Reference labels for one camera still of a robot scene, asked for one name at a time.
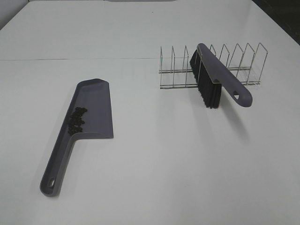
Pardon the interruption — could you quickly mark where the purple plastic dustpan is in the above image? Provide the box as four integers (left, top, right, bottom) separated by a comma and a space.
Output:
40, 78, 113, 197

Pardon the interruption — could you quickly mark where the purple brush with black bristles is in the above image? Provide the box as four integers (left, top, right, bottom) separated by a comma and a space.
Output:
190, 43, 253, 109

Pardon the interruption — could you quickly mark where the dark coffee bean pile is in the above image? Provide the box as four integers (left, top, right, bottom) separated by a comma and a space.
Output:
68, 107, 88, 135

